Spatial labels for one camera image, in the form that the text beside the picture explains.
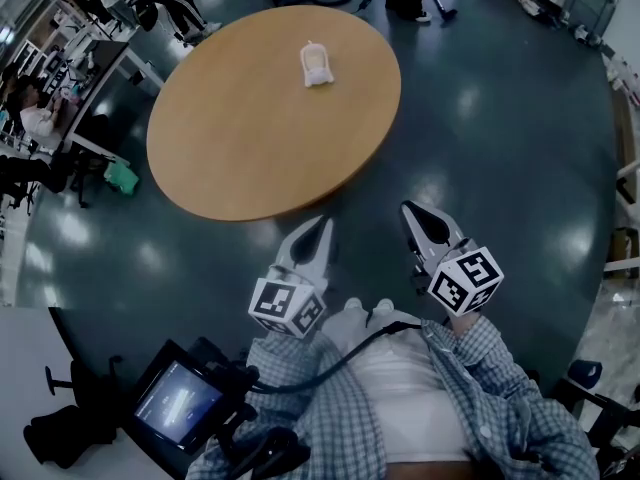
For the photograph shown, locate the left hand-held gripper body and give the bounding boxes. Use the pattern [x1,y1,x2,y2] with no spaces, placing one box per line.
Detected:
[247,247,337,340]

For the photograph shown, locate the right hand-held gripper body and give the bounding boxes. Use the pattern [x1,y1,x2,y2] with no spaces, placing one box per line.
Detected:
[408,236,504,318]

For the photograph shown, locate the person's white trousers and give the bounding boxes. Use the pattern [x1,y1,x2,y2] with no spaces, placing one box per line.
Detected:
[321,306,404,364]

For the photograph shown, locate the person's checkered shirt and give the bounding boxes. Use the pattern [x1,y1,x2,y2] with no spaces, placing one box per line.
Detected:
[184,314,601,480]

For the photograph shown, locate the person's white undershirt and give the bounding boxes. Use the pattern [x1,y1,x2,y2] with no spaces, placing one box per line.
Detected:
[349,326,476,465]

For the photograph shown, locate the black monitor screen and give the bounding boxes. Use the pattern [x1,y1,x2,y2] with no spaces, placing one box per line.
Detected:
[128,338,227,457]

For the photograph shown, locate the dark blue cap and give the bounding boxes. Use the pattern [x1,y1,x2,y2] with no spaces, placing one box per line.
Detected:
[566,359,604,390]

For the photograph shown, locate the green bag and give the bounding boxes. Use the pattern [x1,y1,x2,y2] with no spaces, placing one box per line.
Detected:
[102,159,142,200]

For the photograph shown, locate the vacuum cleaner wand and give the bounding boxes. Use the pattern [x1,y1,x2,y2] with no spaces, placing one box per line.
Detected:
[424,0,459,25]

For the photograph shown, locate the black office chair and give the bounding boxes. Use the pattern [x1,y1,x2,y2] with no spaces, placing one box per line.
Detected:
[23,355,124,470]
[0,150,101,217]

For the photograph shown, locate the black topped desk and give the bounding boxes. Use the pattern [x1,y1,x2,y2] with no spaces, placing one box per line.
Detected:
[43,39,167,155]

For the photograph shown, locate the thick black cable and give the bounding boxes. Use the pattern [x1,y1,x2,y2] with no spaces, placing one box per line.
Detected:
[247,320,426,395]

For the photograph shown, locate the black monitor mount rig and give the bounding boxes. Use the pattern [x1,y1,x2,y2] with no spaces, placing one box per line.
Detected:
[187,336,312,480]

